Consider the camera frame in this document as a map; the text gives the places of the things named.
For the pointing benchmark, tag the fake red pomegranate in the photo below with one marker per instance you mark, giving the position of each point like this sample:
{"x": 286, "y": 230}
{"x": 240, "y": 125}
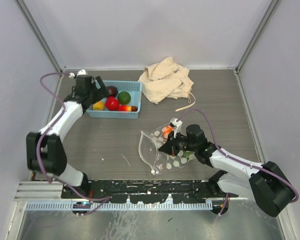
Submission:
{"x": 112, "y": 104}

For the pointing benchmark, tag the clear zip top bag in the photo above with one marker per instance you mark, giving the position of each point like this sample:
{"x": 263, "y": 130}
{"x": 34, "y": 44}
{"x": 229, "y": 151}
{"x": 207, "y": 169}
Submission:
{"x": 156, "y": 150}

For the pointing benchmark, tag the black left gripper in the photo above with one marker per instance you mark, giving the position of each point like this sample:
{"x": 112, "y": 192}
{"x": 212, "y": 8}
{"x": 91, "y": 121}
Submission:
{"x": 102, "y": 87}

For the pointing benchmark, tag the fake yellow lemon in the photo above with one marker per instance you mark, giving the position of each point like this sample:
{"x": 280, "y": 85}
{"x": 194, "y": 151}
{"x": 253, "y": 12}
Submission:
{"x": 124, "y": 98}

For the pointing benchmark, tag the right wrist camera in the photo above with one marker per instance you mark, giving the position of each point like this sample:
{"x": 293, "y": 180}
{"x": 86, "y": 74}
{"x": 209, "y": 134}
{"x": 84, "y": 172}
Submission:
{"x": 176, "y": 125}

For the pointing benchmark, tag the fake dark purple plum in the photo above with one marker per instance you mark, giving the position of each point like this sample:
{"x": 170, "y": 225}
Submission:
{"x": 133, "y": 108}

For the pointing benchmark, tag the fake green orange mango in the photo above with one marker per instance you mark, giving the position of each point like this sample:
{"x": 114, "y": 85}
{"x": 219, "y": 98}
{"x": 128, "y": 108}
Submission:
{"x": 187, "y": 156}

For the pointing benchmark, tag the fake dark purple eggplant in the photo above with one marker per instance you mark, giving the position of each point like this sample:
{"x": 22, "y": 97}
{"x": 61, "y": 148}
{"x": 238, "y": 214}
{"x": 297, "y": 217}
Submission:
{"x": 112, "y": 91}

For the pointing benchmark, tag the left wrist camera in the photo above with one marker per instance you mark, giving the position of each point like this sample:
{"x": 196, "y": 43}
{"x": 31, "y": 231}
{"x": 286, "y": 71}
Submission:
{"x": 81, "y": 72}

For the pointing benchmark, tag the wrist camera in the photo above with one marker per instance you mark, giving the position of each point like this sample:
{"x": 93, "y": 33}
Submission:
{"x": 176, "y": 125}
{"x": 81, "y": 72}

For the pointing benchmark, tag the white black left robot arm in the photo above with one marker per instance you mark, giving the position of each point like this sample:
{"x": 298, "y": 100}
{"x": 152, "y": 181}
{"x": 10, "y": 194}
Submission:
{"x": 44, "y": 149}

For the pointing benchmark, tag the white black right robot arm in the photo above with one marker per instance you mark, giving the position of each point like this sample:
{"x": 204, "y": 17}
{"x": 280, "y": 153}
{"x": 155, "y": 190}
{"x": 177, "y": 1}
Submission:
{"x": 265, "y": 184}

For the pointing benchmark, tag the fake red pear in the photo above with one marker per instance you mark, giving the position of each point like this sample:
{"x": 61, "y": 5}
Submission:
{"x": 124, "y": 108}

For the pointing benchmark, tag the light blue perforated basket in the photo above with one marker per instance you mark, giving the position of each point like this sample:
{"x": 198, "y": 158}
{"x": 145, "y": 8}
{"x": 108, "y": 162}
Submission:
{"x": 134, "y": 88}

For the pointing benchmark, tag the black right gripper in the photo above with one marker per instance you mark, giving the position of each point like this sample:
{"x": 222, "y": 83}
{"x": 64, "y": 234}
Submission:
{"x": 170, "y": 146}

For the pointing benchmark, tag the fake yellow peach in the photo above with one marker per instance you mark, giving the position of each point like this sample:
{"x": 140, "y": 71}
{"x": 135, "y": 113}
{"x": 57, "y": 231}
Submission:
{"x": 98, "y": 106}

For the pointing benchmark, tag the light blue cable duct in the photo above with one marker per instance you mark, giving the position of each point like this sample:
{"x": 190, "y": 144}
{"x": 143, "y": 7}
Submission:
{"x": 81, "y": 206}

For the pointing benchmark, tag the beige drawstring cloth bag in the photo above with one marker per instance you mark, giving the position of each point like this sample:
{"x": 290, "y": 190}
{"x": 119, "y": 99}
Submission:
{"x": 167, "y": 79}

